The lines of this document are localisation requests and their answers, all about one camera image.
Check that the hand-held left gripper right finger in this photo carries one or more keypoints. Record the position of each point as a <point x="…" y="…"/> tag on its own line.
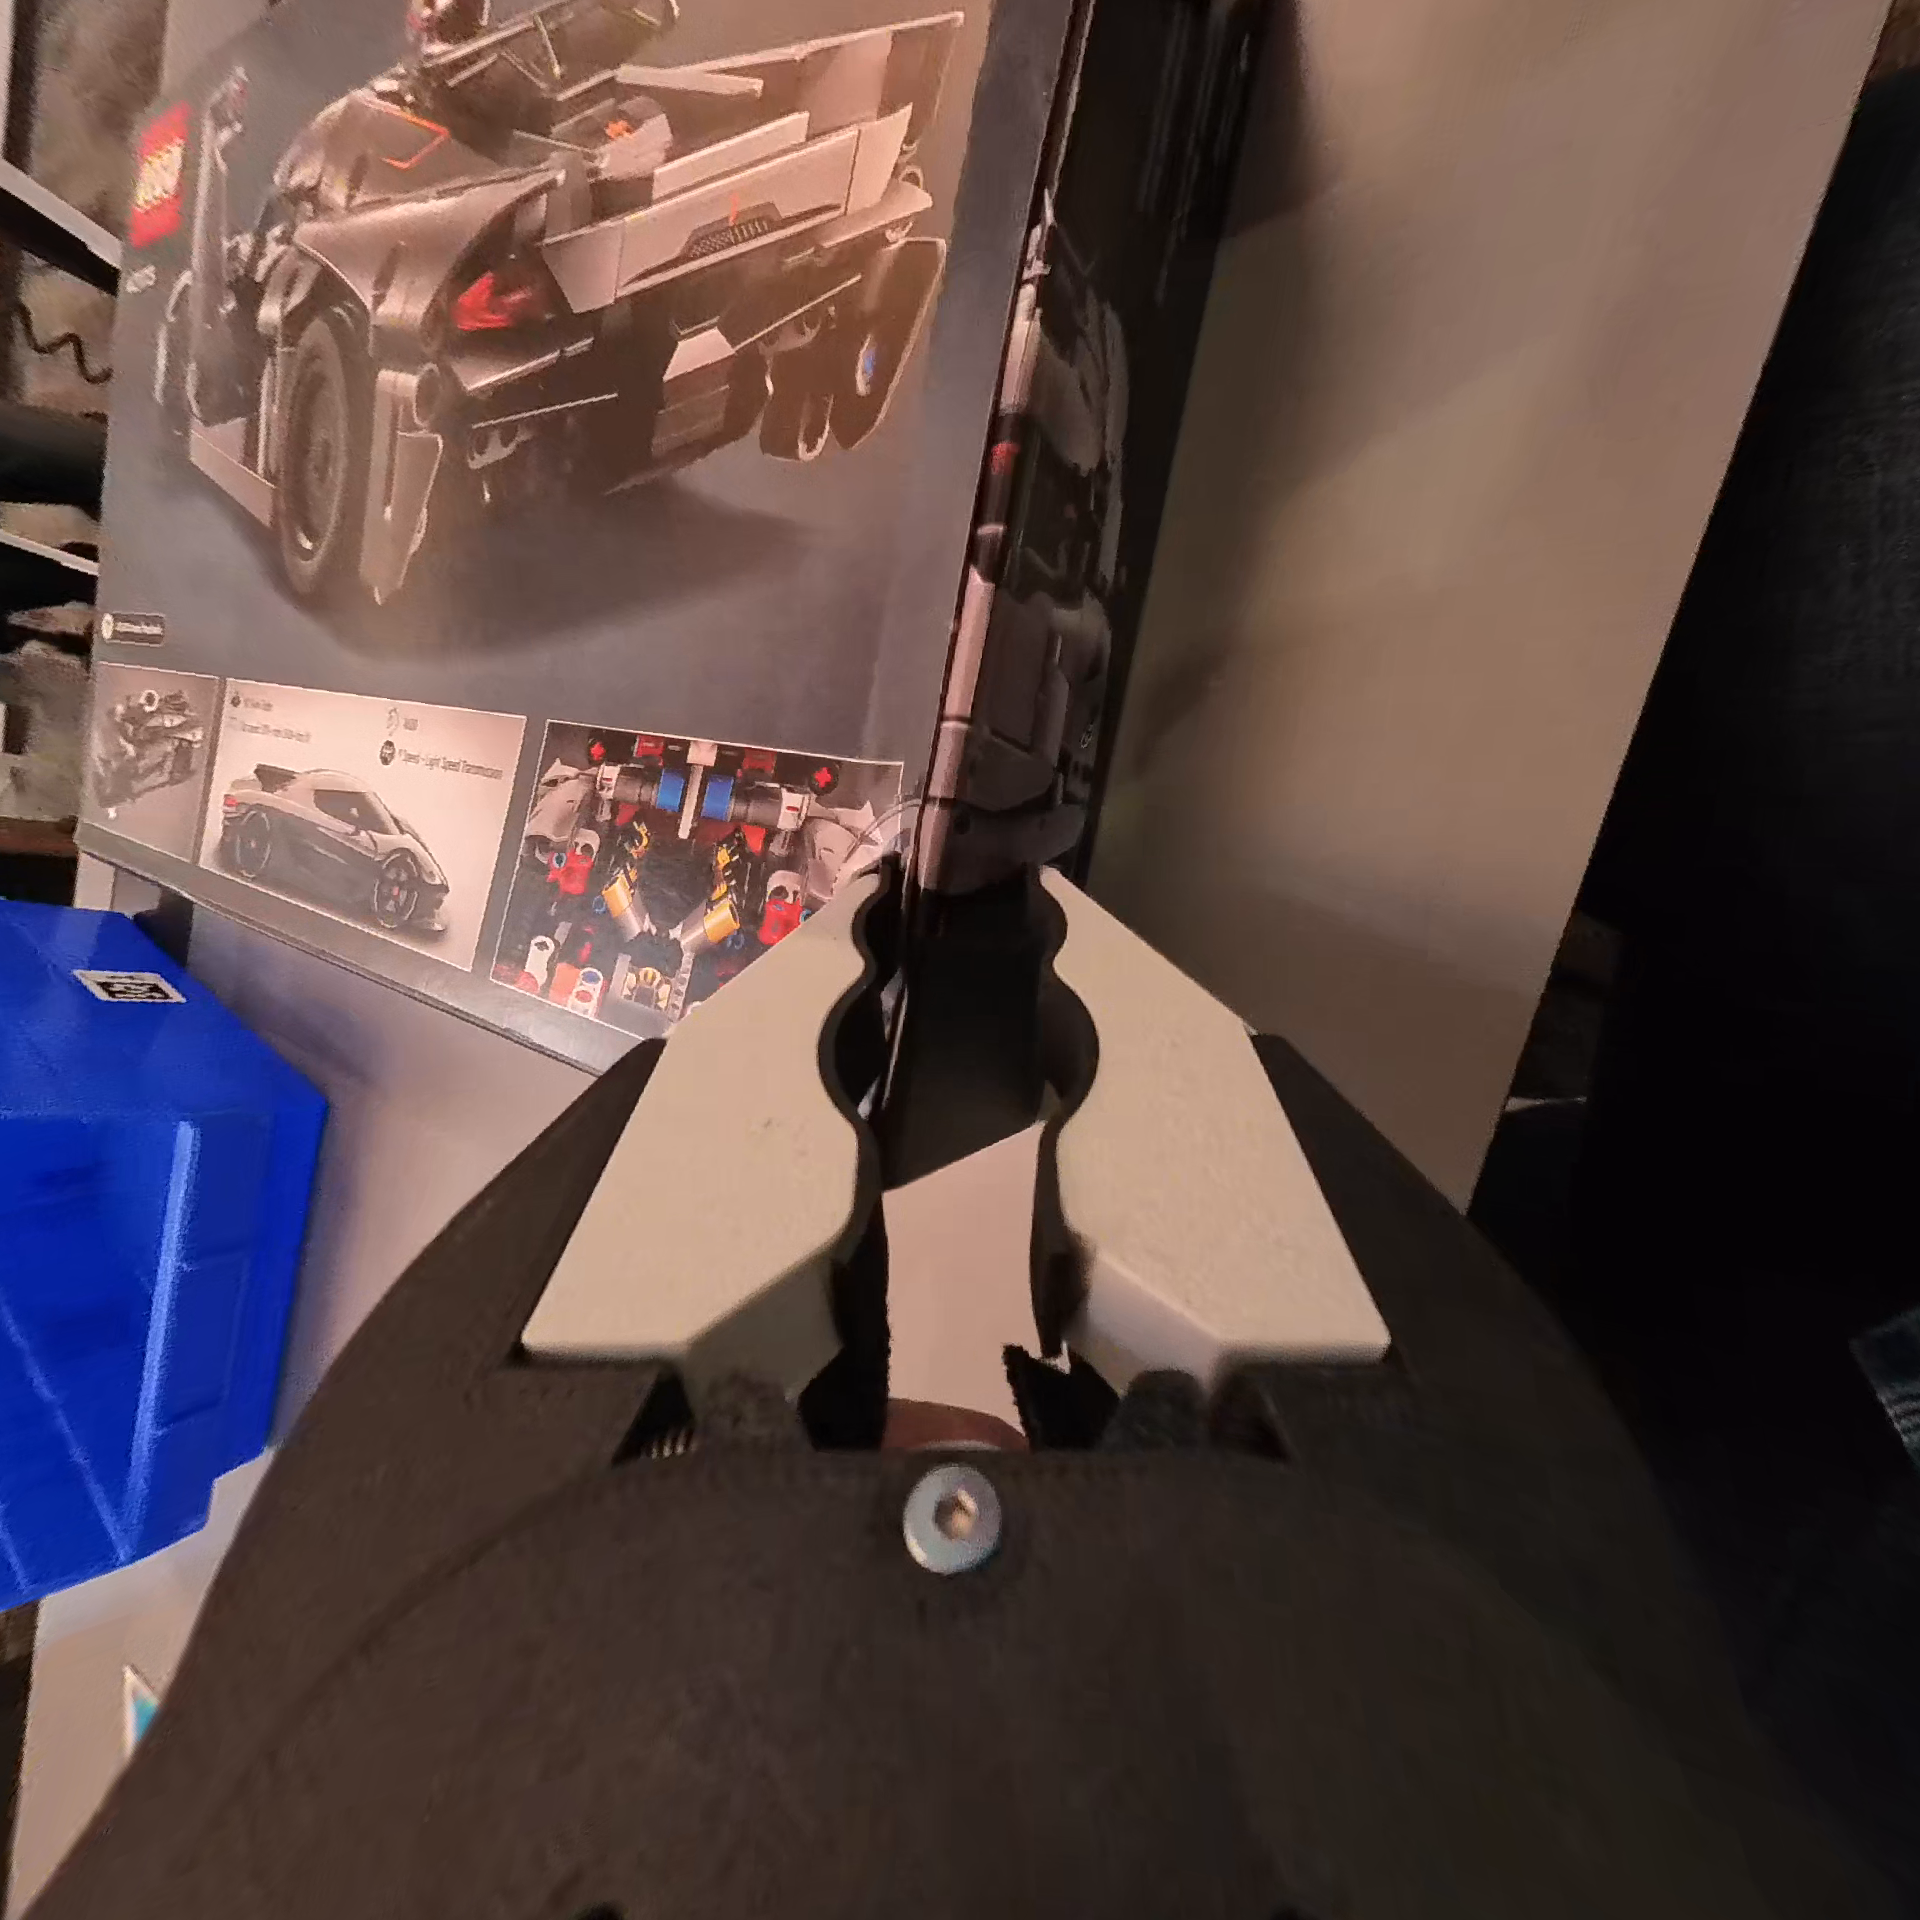
<point x="1200" y="1185"/>

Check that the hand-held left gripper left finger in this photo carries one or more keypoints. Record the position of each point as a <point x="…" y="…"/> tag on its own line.
<point x="705" y="1185"/>

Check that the lego set car box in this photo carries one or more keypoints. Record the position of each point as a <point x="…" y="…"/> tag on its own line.
<point x="600" y="525"/>

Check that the blue plastic bin with tag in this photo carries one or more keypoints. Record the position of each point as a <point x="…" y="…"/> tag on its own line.
<point x="118" y="1275"/>

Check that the person's plaid shirt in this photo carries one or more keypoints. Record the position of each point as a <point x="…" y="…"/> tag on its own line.
<point x="1893" y="1395"/>

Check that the small blue sticker card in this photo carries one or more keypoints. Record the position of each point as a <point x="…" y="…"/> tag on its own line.
<point x="140" y="1710"/>

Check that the metal shelf rack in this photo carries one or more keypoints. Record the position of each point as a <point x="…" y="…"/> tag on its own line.
<point x="60" y="234"/>

